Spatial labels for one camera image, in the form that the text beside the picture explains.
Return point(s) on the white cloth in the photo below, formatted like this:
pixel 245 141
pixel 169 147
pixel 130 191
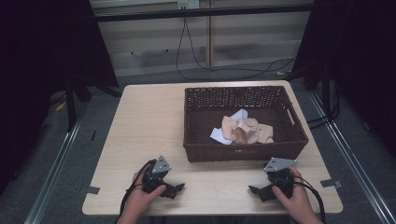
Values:
pixel 218 134

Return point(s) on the person's left hand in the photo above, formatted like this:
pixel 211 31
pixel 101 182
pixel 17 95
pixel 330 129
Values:
pixel 138 200

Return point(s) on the beige cloth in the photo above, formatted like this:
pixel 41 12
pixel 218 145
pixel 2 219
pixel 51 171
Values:
pixel 258 130

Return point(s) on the black horizontal bar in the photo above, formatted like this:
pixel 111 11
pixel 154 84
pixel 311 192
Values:
pixel 202 13

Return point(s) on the black curtain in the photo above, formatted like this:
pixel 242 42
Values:
pixel 46 46
pixel 358 46

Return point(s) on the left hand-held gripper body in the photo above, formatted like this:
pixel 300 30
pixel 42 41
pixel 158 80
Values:
pixel 154 179

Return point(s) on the wooden wall post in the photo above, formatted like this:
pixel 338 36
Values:
pixel 210 40

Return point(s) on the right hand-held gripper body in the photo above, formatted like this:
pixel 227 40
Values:
pixel 281 180

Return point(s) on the yellow floor tape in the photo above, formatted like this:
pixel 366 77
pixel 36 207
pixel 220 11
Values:
pixel 61 106
pixel 280 73

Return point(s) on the dark brown wicker basket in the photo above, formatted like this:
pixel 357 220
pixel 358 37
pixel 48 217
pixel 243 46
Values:
pixel 199 124

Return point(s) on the person's right hand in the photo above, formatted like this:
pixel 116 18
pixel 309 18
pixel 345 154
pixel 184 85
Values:
pixel 297 202

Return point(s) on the grey tape piece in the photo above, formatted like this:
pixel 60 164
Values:
pixel 92 190
pixel 330 183

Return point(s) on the white wall outlet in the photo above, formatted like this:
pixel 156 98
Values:
pixel 188 3

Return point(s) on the metal floor rail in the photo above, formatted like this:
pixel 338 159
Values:
pixel 53 174
pixel 351 161

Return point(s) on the black metal stand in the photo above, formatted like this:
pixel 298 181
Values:
pixel 326 93
pixel 71 102

